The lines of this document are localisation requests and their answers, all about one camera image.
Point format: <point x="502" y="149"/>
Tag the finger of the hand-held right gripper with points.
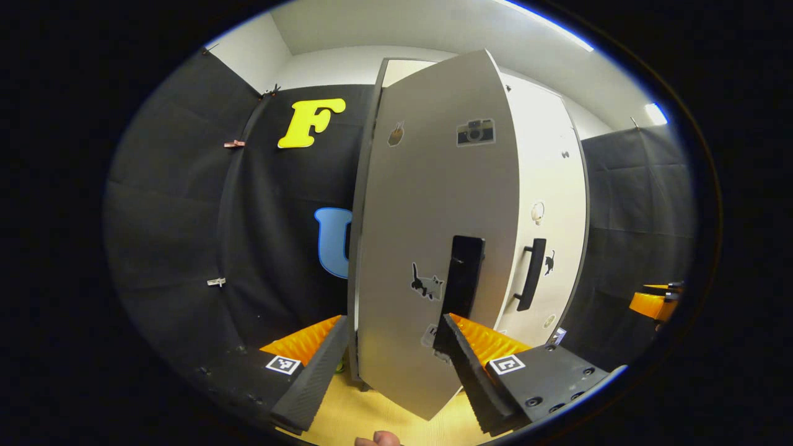
<point x="650" y="305"/>
<point x="666" y="287"/>

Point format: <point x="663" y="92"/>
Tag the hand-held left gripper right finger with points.
<point x="471" y="384"/>

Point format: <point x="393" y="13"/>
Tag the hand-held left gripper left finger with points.
<point x="316" y="378"/>

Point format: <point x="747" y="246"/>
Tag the white cabinet door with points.
<point x="551" y="173"/>
<point x="427" y="204"/>

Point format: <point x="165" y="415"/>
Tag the white and grey shoe cabinet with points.
<point x="406" y="69"/>

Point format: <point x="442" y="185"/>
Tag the black backdrop cloth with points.
<point x="173" y="217"/>
<point x="632" y="198"/>

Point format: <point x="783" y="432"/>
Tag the white cloth clip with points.
<point x="216" y="282"/>

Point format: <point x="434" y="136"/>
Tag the small ceiling light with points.
<point x="655" y="114"/>

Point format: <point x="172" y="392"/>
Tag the red cloth clip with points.
<point x="234" y="144"/>

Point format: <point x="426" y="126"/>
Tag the black cloth clip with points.
<point x="270" y="93"/>

